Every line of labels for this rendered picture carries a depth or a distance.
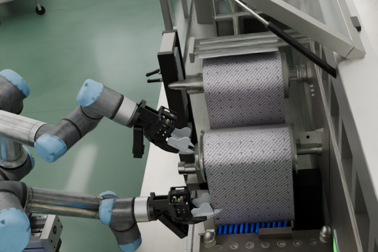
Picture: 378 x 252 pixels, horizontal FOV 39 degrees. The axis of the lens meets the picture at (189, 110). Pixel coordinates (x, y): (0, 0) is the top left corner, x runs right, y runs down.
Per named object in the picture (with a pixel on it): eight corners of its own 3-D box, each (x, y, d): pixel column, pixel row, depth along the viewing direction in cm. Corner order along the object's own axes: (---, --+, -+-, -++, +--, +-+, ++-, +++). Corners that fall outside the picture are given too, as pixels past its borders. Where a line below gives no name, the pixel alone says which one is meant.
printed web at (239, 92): (222, 167, 197) (203, 49, 168) (286, 163, 194) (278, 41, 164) (220, 251, 166) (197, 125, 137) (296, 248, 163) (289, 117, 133)
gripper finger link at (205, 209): (221, 205, 149) (189, 206, 150) (223, 219, 152) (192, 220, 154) (221, 197, 152) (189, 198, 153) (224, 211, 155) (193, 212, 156)
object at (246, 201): (215, 225, 160) (207, 181, 149) (295, 221, 156) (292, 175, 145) (215, 226, 159) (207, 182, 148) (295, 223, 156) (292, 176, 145)
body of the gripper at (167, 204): (188, 203, 149) (146, 206, 151) (192, 224, 154) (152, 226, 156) (189, 184, 155) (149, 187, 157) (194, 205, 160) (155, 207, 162)
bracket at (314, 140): (298, 136, 148) (298, 131, 147) (320, 135, 147) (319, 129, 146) (300, 148, 144) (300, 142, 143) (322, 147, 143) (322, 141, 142)
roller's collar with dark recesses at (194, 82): (189, 86, 171) (186, 70, 168) (207, 85, 170) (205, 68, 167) (188, 98, 166) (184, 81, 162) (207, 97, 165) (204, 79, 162)
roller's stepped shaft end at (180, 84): (170, 87, 170) (168, 79, 168) (188, 85, 169) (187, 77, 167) (169, 93, 167) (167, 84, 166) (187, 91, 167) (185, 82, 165)
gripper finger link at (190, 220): (206, 220, 151) (175, 221, 153) (206, 223, 152) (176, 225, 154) (207, 207, 155) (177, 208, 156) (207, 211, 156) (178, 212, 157)
